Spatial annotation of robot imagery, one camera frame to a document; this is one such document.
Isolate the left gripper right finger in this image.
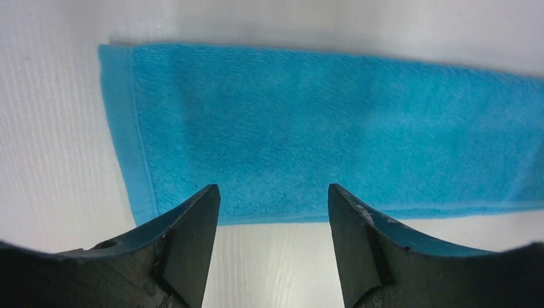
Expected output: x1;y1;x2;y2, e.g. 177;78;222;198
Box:
328;184;543;307

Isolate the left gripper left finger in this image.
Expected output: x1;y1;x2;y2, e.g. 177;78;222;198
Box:
1;184;221;307

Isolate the blue towel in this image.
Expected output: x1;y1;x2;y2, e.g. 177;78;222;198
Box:
98;44;543;225

